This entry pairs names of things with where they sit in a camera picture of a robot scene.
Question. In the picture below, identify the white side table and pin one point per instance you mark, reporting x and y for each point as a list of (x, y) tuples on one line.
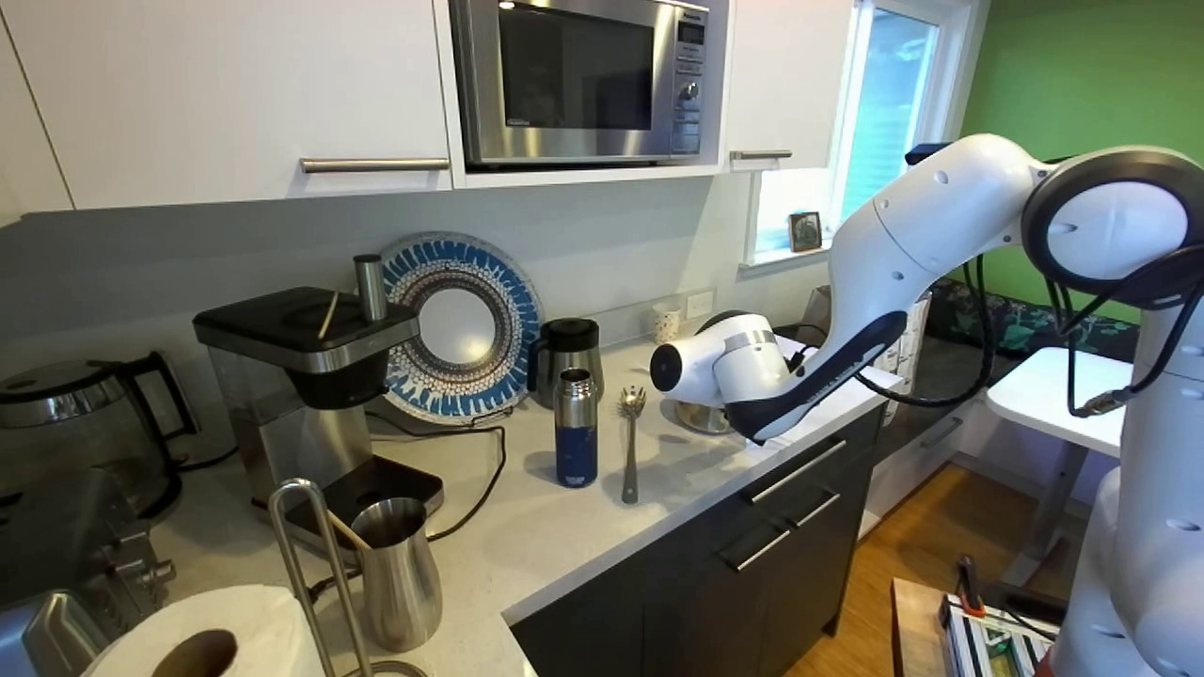
[(1040, 401)]

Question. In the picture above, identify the steel pasta spoon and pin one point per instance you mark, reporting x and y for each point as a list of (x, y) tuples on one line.
[(635, 402)]

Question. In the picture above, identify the stainless steel microwave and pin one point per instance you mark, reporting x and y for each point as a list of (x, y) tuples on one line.
[(576, 82)]

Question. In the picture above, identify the silver toaster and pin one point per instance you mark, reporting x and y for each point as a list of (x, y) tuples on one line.
[(63, 625)]

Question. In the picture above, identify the black lower kitchen cabinets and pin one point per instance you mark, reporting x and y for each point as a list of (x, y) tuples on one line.
[(739, 590)]

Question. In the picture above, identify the white paper towel roll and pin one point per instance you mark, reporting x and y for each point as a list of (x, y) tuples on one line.
[(221, 634)]

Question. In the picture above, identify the small black clock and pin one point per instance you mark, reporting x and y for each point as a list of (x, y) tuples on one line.
[(805, 232)]

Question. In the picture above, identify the blue steel travel mug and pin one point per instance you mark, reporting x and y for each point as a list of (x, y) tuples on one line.
[(576, 429)]

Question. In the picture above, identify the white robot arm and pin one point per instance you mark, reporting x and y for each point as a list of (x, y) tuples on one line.
[(1109, 228)]

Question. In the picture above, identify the silver drip coffee maker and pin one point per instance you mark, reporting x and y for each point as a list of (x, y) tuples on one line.
[(299, 372)]

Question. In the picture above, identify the blue patterned decorative plate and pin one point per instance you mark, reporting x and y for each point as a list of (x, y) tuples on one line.
[(474, 328)]

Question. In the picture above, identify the small steel milk pitcher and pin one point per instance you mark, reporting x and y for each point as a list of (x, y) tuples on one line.
[(404, 599)]

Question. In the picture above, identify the white upper cabinets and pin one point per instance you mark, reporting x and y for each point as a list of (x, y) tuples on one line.
[(163, 103)]

